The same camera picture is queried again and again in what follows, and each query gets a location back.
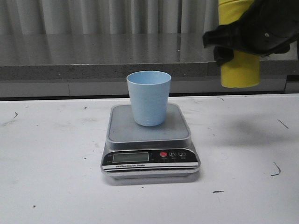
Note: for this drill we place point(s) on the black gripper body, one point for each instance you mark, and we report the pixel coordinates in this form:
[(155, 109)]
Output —
[(269, 26)]

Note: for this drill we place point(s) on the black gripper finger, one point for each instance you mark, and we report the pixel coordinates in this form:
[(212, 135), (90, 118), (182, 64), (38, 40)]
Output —
[(225, 39)]

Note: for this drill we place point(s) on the yellow squeeze bottle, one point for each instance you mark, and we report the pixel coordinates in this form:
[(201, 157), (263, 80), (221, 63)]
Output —
[(244, 69)]

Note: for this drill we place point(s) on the light blue plastic cup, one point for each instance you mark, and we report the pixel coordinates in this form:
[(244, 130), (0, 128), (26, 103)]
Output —
[(149, 92)]

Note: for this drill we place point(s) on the silver digital kitchen scale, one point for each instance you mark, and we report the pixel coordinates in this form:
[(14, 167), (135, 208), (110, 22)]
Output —
[(135, 151)]

